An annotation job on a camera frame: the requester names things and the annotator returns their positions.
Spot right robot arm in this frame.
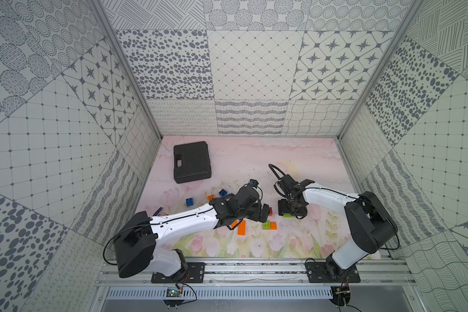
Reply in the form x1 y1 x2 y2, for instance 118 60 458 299
274 180 398 275

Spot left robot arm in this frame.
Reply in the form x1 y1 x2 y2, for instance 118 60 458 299
109 184 270 282

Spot black plastic case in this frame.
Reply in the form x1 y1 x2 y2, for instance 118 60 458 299
174 141 212 184

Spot green circuit board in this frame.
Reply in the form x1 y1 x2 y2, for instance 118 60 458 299
164 287 184 300

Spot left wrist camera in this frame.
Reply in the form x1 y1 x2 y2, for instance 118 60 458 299
248 179 259 188

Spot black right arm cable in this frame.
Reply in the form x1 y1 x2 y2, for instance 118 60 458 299
268 163 293 196

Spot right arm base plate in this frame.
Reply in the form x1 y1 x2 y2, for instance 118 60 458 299
304 259 361 283

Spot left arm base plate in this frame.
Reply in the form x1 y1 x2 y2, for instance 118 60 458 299
152 262 205 284

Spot aluminium front rail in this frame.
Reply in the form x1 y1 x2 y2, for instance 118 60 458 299
97 256 418 287

